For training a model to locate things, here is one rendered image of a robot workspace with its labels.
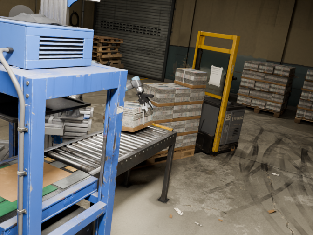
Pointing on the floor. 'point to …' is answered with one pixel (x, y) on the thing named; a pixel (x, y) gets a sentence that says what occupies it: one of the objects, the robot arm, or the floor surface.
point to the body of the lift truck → (229, 125)
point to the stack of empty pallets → (97, 49)
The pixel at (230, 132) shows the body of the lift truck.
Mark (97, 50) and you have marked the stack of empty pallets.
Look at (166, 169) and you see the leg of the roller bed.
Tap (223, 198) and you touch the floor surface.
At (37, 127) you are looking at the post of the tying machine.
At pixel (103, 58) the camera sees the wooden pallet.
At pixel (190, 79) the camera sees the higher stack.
